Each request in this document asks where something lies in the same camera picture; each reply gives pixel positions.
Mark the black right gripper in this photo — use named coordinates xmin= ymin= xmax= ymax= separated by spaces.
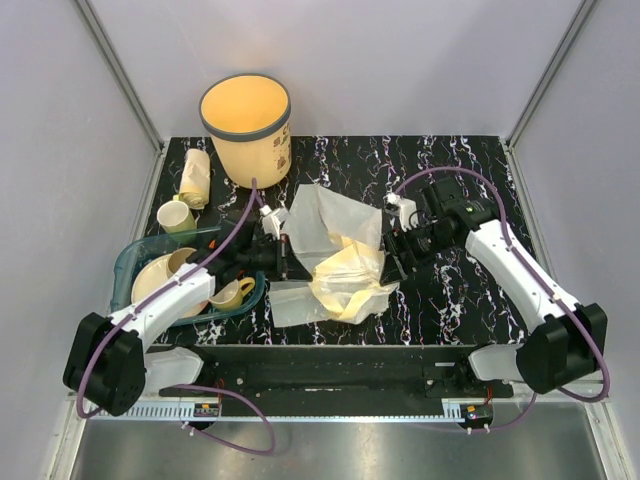
xmin=380 ymin=222 xmax=456 ymax=287

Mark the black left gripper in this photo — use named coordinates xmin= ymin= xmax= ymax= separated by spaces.
xmin=238 ymin=234 xmax=313 ymax=283

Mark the detached white trash bag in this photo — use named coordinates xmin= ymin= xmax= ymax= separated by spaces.
xmin=269 ymin=184 xmax=398 ymax=328

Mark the white trash bag roll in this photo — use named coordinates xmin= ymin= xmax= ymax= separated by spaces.
xmin=173 ymin=148 xmax=211 ymax=210

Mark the yellow trash bin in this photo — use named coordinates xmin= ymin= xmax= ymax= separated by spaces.
xmin=199 ymin=73 xmax=292 ymax=189

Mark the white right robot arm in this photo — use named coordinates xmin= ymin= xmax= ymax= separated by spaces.
xmin=381 ymin=178 xmax=607 ymax=397

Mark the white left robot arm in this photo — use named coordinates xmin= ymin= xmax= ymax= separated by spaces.
xmin=62 ymin=220 xmax=312 ymax=416

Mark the yellow white mug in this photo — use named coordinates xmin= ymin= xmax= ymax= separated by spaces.
xmin=209 ymin=277 xmax=256 ymax=311

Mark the beige ceramic cup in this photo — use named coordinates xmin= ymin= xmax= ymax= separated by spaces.
xmin=166 ymin=247 xmax=196 ymax=278

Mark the light green mug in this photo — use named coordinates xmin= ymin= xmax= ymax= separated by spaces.
xmin=156 ymin=200 xmax=197 ymax=234

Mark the cream pink floral plate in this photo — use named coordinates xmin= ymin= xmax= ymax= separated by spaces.
xmin=130 ymin=252 xmax=211 ymax=319

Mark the clear blue plastic tub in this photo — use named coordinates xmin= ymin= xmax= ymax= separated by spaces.
xmin=110 ymin=227 xmax=265 ymax=326

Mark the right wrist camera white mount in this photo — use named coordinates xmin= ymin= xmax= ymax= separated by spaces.
xmin=384 ymin=193 xmax=417 ymax=230

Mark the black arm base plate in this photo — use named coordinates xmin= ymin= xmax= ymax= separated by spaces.
xmin=187 ymin=345 xmax=514 ymax=399

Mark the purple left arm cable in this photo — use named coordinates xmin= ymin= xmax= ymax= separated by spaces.
xmin=74 ymin=178 xmax=277 ymax=456

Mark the aluminium front rail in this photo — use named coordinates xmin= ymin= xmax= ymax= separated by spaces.
xmin=67 ymin=362 xmax=612 ymax=421

